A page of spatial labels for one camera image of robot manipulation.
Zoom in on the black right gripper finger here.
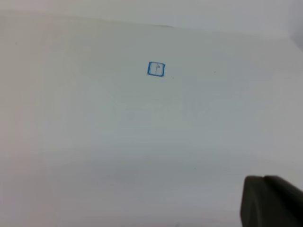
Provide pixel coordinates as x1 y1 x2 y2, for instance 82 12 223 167
240 175 303 227

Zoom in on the blue square marker sticker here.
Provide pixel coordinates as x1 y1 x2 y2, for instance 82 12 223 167
147 61 165 77

